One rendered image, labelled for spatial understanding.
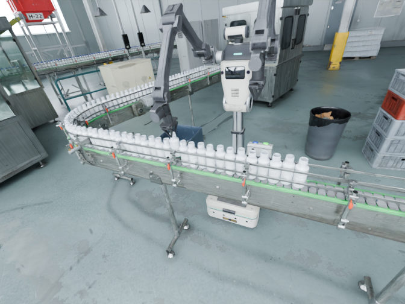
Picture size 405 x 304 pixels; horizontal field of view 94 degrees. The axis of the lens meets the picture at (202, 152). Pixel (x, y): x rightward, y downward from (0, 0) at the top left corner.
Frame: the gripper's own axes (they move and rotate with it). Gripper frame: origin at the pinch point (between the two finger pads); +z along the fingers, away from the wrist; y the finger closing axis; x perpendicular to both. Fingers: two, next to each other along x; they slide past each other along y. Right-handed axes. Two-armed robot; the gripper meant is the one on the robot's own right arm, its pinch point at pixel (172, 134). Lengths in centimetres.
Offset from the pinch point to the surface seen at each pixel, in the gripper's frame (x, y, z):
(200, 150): 18.3, 2.0, 7.5
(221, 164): 30.7, 3.6, 14.2
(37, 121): -495, -127, 118
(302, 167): 71, 3, 7
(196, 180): 14.3, 8.4, 27.4
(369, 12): 327, -1194, 124
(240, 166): 41.5, 3.8, 13.3
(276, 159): 59, 2, 5
